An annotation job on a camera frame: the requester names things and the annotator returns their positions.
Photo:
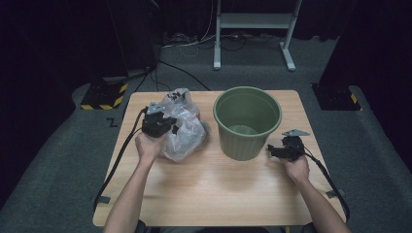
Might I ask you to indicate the white metal stand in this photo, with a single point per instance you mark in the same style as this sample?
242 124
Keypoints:
254 22

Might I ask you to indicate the person's right hand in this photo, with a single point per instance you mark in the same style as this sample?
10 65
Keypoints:
296 170

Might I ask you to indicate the green plastic bucket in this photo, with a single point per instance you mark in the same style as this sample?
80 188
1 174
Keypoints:
247 124

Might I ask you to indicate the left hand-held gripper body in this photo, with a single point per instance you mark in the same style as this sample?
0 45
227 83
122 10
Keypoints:
157 124

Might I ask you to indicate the black yellow striped stand base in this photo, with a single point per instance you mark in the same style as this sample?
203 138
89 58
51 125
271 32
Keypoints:
105 95
336 97

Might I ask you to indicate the black floor tape mark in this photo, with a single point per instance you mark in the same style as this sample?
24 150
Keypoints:
112 122

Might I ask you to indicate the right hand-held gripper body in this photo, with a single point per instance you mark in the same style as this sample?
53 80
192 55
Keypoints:
291 147

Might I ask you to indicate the person's left hand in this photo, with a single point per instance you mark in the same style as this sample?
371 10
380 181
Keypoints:
149 147

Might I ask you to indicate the clear plastic bag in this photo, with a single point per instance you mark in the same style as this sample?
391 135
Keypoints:
186 132

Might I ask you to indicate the grey tape piece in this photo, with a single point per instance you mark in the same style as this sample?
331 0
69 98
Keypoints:
335 193
103 199

